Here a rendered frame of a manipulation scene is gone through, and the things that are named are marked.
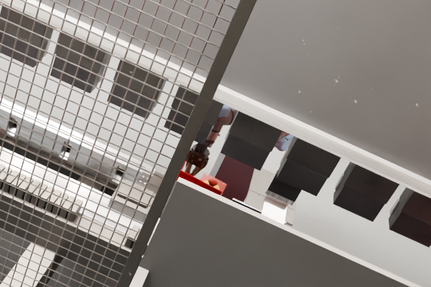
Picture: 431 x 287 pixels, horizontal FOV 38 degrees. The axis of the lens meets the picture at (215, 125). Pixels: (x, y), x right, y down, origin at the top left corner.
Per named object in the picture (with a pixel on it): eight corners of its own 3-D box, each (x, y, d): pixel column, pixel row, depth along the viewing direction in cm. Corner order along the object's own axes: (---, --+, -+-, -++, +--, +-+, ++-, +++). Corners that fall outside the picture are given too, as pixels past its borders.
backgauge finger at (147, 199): (165, 179, 212) (170, 167, 210) (143, 223, 189) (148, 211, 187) (133, 164, 212) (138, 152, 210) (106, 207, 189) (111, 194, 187)
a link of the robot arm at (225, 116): (236, 109, 242) (221, 109, 236) (226, 132, 246) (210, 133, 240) (224, 98, 246) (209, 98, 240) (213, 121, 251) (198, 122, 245)
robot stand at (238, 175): (177, 241, 340) (231, 127, 303) (208, 252, 342) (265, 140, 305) (172, 263, 324) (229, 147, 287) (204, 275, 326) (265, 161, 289)
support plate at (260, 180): (297, 186, 239) (299, 184, 239) (292, 226, 216) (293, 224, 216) (254, 166, 239) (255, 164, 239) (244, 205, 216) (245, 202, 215)
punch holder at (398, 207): (427, 232, 210) (454, 196, 202) (430, 248, 203) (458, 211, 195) (387, 214, 210) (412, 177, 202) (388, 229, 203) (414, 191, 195)
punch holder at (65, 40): (100, 84, 209) (115, 41, 201) (91, 94, 201) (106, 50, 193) (59, 65, 209) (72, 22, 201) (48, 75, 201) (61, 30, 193)
